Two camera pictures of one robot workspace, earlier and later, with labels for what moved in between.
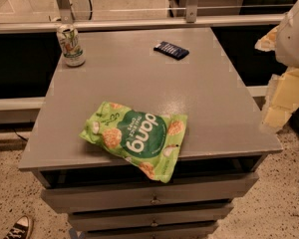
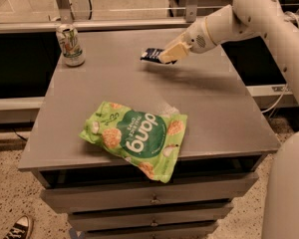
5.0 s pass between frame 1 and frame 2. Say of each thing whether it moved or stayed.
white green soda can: stayed
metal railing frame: stayed
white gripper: moved
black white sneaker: stayed
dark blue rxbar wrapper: moved
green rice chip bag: stayed
